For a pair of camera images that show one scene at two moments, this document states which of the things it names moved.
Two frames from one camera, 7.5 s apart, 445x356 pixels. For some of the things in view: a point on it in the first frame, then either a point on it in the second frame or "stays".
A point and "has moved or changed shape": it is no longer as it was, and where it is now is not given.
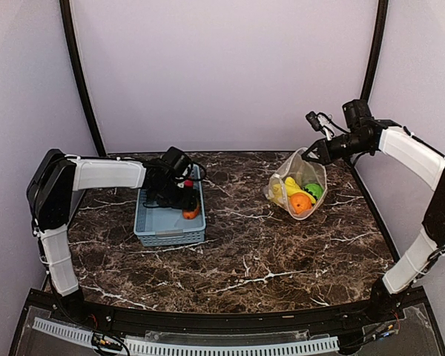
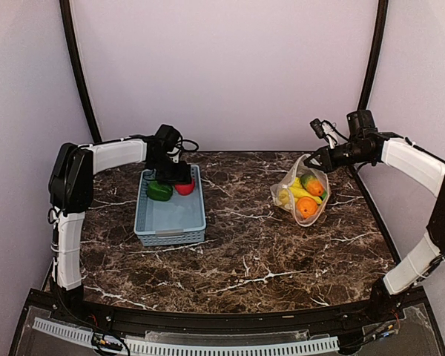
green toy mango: [190, 214] -> [313, 185]
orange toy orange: [300, 202] has moved or changed shape
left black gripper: [188, 201] -> [183, 175]
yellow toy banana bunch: [291, 188] has moved or changed shape
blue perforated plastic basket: [162, 226] stays
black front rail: [225, 325] stays
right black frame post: [382, 13] stays
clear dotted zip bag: [305, 172] has moved or changed shape
